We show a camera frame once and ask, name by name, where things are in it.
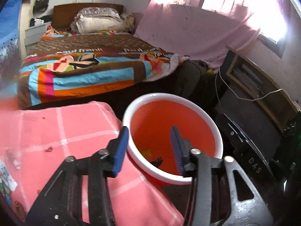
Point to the pink window curtain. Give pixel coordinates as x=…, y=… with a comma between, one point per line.
x=204, y=29

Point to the beige pillow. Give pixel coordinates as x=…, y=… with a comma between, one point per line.
x=94, y=19

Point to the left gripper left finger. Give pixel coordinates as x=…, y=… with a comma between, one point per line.
x=60, y=201

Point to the red plastic basin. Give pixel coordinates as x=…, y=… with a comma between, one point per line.
x=150, y=118

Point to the colourful striped bed blanket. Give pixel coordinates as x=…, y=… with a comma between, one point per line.
x=65, y=66

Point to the small red scrap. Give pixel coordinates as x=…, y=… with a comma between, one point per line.
x=49, y=149

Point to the blue fabric wardrobe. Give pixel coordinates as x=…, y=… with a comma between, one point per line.
x=10, y=51

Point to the pink checked table cloth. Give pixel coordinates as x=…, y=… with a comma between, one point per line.
x=79, y=131

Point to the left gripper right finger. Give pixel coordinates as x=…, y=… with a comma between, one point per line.
x=221, y=193

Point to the brown wooden headboard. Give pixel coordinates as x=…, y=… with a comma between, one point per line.
x=63, y=15

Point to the white bedside drawer cabinet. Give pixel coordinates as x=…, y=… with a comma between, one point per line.
x=33, y=35

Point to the wooden shelf desk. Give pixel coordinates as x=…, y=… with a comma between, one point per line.
x=258, y=87

